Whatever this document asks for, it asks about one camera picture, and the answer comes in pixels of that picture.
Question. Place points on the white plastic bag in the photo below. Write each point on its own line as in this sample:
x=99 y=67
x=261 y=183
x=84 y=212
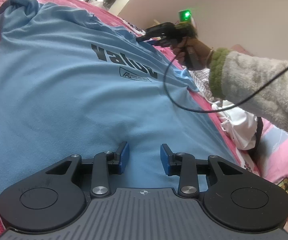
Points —
x=102 y=1

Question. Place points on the person's right hand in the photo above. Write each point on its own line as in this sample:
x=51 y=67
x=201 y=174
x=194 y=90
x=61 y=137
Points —
x=196 y=45

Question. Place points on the pink headboard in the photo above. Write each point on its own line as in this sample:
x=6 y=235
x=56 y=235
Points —
x=239 y=50

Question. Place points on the white garment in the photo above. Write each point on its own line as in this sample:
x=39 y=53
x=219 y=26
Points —
x=236 y=127

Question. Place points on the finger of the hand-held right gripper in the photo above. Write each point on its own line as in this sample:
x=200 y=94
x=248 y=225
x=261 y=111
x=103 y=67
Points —
x=160 y=43
x=146 y=39

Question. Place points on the blue t-shirt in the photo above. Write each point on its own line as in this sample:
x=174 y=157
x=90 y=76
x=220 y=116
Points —
x=59 y=92

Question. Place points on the pale knit sweater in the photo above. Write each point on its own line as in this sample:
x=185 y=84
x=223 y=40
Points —
x=204 y=80

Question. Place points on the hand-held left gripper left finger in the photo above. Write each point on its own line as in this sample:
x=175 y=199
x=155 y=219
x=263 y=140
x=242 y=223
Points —
x=124 y=155

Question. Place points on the pink patterned quilt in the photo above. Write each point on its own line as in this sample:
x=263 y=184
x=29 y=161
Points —
x=279 y=155

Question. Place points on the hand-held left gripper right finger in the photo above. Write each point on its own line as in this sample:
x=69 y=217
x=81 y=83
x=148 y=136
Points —
x=164 y=158

